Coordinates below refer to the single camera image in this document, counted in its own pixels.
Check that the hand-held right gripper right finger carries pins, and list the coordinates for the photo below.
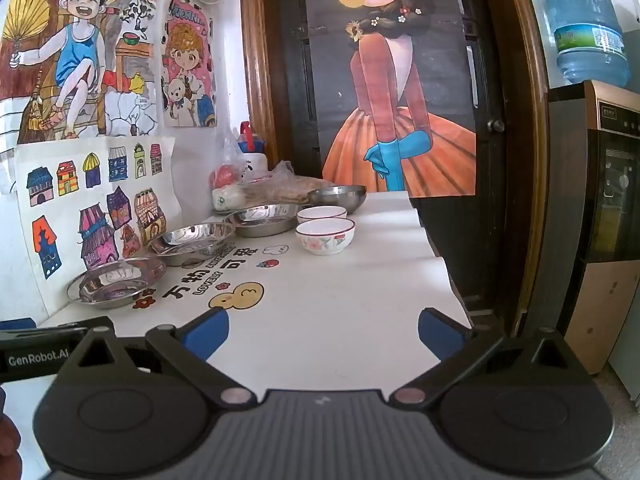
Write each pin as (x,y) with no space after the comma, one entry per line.
(441,336)

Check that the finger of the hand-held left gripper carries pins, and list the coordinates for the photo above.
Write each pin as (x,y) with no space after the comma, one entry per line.
(60,329)

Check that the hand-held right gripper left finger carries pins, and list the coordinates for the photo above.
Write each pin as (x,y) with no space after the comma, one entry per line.
(205,336)

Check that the stainless steel plate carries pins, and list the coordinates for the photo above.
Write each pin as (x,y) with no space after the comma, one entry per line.
(192,242)
(115,285)
(262,217)

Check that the white bowl red rim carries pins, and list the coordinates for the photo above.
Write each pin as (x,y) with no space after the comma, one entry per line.
(321,214)
(325,240)

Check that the stainless steel bowl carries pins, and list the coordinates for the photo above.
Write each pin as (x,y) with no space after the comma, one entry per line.
(337,199)

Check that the person's left hand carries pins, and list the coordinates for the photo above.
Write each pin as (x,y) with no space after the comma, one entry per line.
(7,435)

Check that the white printed table cover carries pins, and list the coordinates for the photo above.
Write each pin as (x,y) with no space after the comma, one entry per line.
(340,300)

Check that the colourful houses drawing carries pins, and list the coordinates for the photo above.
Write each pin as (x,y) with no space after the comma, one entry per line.
(100,220)

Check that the white packet green print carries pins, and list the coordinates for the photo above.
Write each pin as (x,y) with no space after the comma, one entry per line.
(226,199)

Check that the clear bag with red food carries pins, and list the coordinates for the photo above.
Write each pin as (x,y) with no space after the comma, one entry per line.
(226,175)

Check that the clear bag of flatbread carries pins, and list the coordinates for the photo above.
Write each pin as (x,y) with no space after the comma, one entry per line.
(285,185)

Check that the white bottle red blue cap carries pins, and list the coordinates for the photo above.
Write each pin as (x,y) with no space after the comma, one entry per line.
(252,162)

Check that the metal door knob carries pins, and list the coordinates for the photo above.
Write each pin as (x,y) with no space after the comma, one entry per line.
(496,125)

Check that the water dispenser cabinet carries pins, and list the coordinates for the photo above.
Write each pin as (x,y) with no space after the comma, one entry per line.
(600,185)

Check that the dark wooden door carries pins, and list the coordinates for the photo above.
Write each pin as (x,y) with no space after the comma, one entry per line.
(492,60)

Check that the blue water jug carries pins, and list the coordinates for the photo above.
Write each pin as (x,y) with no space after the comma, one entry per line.
(585,25)

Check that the bubble gum girl wall poster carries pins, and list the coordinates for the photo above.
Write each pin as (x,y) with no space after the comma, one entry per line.
(395,110)

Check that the brown wooden door frame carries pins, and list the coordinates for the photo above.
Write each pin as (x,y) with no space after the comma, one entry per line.
(525,110)

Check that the girl with dog wall poster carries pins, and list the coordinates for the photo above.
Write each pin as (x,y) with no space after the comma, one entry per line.
(190,70)

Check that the boy with fan wall poster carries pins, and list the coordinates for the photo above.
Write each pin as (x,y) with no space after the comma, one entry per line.
(75,50)

